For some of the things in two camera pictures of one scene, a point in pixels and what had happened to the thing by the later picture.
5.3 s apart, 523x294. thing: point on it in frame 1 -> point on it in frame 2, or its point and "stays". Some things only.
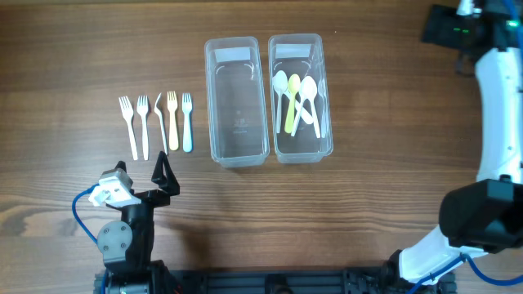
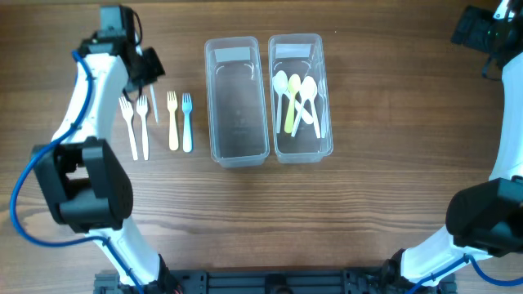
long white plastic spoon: (306, 116) stays
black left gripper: (168, 184) -> (156, 67)
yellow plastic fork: (172, 104) stays
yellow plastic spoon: (293, 87) stays
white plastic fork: (157, 110) -> (154, 104)
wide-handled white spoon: (309, 91) stays
